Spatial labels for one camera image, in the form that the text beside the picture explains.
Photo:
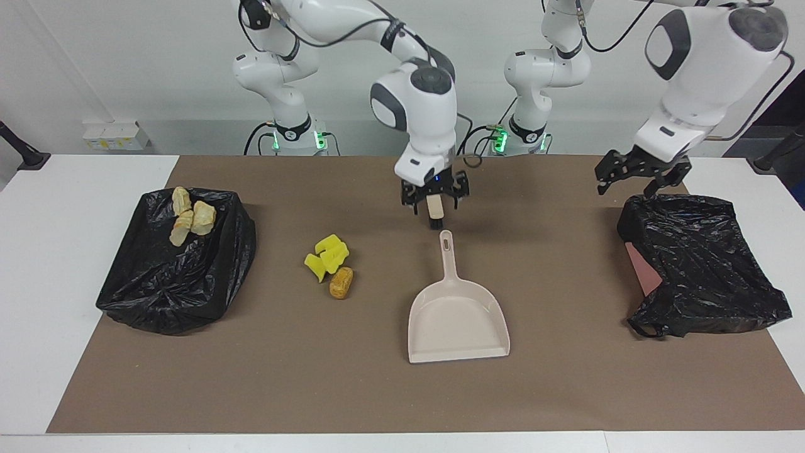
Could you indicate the brown bread nugget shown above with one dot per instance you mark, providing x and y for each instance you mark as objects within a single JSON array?
[{"x": 341, "y": 283}]

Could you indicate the notched yellow sponge piece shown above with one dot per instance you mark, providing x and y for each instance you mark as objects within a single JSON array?
[{"x": 328, "y": 243}]

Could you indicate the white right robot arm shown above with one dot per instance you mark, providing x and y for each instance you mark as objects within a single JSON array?
[{"x": 427, "y": 119}]

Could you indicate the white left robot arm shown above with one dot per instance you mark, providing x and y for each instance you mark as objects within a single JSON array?
[{"x": 704, "y": 75}]

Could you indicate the pink bin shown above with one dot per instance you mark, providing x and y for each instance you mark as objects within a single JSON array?
[{"x": 643, "y": 267}]

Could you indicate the pale torn bread piece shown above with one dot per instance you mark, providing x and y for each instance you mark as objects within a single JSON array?
[{"x": 203, "y": 217}]

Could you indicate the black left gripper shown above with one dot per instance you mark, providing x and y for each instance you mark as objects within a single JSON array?
[{"x": 648, "y": 165}]

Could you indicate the small striped orange bread piece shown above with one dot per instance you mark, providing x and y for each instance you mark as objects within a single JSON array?
[{"x": 181, "y": 229}]

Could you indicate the beige hand brush black bristles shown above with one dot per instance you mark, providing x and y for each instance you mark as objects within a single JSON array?
[{"x": 434, "y": 206}]

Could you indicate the black trash bag over pink bin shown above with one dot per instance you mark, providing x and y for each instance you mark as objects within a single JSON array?
[{"x": 704, "y": 270}]

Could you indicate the white power strip box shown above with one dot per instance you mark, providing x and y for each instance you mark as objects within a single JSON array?
[{"x": 116, "y": 136}]

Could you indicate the black camera stand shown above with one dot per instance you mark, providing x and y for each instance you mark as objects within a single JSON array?
[
  {"x": 777, "y": 154},
  {"x": 25, "y": 154}
]

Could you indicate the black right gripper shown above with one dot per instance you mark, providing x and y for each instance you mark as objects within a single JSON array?
[{"x": 434, "y": 187}]

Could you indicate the beige plastic dustpan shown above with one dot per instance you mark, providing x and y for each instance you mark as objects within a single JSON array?
[{"x": 456, "y": 321}]

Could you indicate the black trash bag bin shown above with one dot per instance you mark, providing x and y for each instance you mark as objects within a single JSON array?
[{"x": 176, "y": 283}]

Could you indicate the brown table mat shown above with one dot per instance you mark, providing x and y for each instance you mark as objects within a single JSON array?
[{"x": 314, "y": 377}]

